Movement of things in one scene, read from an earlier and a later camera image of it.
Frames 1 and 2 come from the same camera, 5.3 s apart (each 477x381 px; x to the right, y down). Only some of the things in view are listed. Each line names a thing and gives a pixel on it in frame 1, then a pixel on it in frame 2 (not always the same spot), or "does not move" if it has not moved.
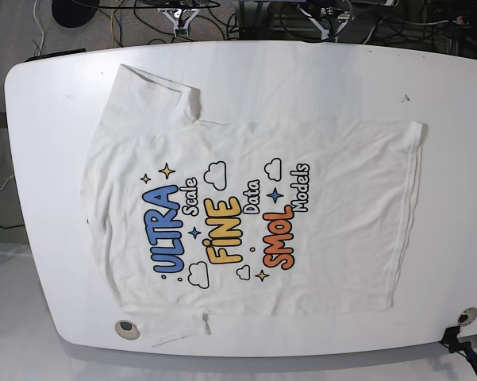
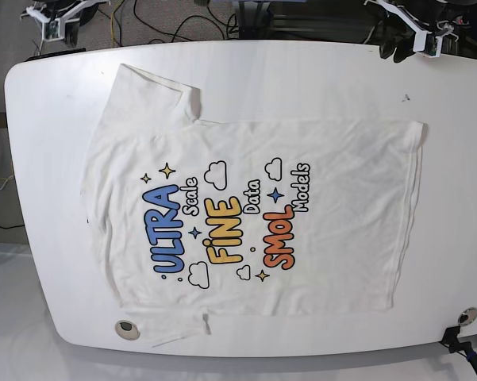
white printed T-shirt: x=198 y=218 does not move
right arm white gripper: x=343 y=15 to x=404 y=48
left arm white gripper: x=179 y=17 to x=54 y=28
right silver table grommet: x=467 y=316 does not move
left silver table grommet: x=127 y=329 does not move
